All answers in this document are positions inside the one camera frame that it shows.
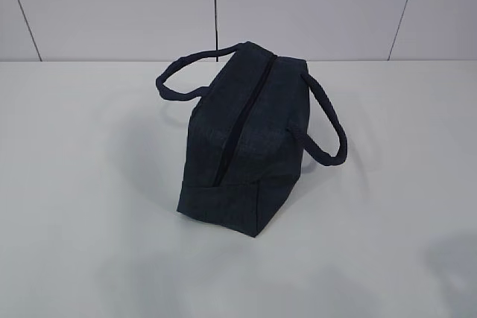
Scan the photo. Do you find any navy blue lunch bag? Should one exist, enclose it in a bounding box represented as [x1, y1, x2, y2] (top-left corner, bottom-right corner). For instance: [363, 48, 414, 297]
[156, 42, 348, 237]

